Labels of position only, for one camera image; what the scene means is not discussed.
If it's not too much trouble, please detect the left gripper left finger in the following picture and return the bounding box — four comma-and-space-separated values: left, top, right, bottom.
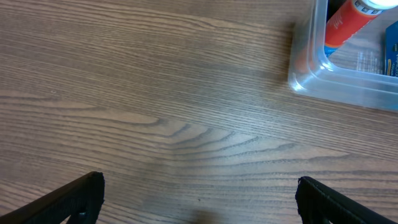
1, 172, 105, 224

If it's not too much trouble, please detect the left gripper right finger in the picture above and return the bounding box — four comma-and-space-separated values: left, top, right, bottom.
295, 176, 397, 224

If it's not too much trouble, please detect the blue box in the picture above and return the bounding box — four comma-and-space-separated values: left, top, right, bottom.
385, 21, 398, 77

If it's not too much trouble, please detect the orange tube white cap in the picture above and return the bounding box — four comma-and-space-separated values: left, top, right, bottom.
324, 0, 397, 57

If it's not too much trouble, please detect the dark bottle white cap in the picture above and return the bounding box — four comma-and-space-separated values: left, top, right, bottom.
326, 0, 346, 21

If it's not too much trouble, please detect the clear plastic container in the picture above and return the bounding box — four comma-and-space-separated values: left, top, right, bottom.
288, 1, 397, 111

